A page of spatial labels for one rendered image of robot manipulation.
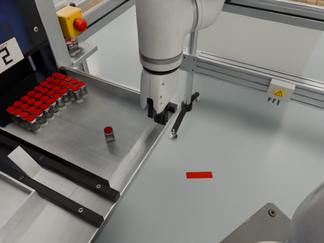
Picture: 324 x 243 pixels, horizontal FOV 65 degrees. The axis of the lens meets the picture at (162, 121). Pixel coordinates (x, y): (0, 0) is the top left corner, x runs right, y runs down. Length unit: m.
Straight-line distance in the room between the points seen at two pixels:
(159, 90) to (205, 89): 1.68
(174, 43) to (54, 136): 0.38
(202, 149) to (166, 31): 1.35
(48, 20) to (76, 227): 0.55
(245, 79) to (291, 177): 0.67
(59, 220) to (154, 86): 0.31
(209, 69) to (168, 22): 1.13
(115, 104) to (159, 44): 0.31
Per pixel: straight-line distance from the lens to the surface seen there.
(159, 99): 0.51
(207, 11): 0.48
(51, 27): 0.83
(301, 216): 0.18
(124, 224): 1.47
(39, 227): 0.56
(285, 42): 2.03
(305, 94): 1.52
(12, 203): 0.61
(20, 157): 0.62
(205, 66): 1.53
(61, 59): 0.87
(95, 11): 1.14
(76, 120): 0.70
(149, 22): 0.44
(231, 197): 1.57
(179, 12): 0.44
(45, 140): 0.68
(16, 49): 0.76
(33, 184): 0.59
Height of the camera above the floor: 1.36
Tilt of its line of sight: 47 degrees down
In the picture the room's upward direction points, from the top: straight up
